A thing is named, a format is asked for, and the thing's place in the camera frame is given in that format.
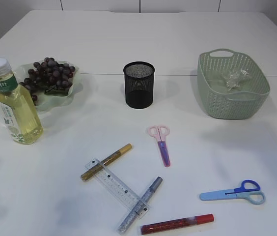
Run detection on clear plastic ruler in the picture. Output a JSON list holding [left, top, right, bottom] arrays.
[[85, 159, 150, 218]]

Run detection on silver glitter marker pen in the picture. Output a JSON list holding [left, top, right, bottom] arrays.
[[117, 177, 163, 235]]

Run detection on red glitter marker pen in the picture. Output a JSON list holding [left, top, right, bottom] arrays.
[[140, 214, 215, 235]]

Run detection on green wavy glass plate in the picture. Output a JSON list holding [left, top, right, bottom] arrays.
[[14, 57, 80, 112]]

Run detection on gold glitter marker pen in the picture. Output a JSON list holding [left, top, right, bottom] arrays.
[[80, 143, 132, 182]]

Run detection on clear plastic sheet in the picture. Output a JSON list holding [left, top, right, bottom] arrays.
[[221, 68, 251, 91]]

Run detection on blue scissors with sheath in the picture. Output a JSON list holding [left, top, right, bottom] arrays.
[[199, 179, 266, 205]]

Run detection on pink scissors with purple sheath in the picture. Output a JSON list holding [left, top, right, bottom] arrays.
[[147, 125, 171, 167]]

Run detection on light green woven plastic basket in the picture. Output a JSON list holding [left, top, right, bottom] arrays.
[[197, 49, 271, 119]]

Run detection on black mesh pen holder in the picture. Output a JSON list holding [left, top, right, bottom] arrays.
[[123, 61, 155, 109]]

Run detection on purple artificial grape bunch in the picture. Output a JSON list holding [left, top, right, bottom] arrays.
[[19, 57, 78, 106]]

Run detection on yellow tea drink bottle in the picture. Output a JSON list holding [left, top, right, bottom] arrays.
[[0, 58, 43, 145]]

